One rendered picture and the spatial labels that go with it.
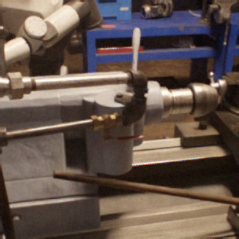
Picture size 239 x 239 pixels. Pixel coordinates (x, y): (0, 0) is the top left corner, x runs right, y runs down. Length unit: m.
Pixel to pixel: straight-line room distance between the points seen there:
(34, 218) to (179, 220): 0.36
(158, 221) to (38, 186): 0.31
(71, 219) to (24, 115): 0.27
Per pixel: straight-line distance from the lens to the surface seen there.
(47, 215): 0.87
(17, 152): 0.84
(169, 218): 0.94
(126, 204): 1.16
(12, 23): 1.57
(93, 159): 0.82
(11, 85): 0.61
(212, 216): 0.98
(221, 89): 1.25
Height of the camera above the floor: 1.48
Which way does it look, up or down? 28 degrees down
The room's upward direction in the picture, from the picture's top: straight up
